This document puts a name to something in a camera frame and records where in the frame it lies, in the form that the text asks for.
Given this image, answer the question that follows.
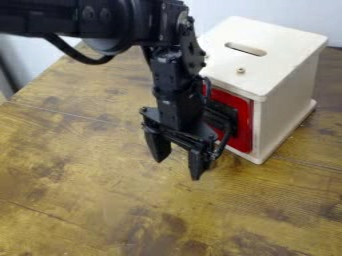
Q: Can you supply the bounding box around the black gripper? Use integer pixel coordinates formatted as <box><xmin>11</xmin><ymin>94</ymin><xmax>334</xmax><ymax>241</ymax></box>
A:
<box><xmin>140</xmin><ymin>47</ymin><xmax>216</xmax><ymax>181</ymax></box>

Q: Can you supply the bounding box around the red drawer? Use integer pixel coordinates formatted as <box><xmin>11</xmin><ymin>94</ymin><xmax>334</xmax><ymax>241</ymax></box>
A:
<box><xmin>204</xmin><ymin>86</ymin><xmax>254</xmax><ymax>153</ymax></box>

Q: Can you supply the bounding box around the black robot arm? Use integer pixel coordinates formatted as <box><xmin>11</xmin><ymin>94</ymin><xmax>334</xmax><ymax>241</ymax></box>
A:
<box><xmin>0</xmin><ymin>0</ymin><xmax>218</xmax><ymax>180</ymax></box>

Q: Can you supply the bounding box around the white wooden box cabinet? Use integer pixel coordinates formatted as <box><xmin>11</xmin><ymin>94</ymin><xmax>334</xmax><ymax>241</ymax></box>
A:
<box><xmin>199</xmin><ymin>16</ymin><xmax>327</xmax><ymax>164</ymax></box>

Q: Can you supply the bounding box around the black drawer handle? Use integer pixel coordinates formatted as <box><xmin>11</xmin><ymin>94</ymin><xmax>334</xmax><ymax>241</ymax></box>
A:
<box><xmin>204</xmin><ymin>100</ymin><xmax>238</xmax><ymax>160</ymax></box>

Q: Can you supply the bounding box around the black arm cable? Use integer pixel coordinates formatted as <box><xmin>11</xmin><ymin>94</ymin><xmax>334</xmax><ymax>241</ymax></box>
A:
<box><xmin>41</xmin><ymin>33</ymin><xmax>116</xmax><ymax>66</ymax></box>

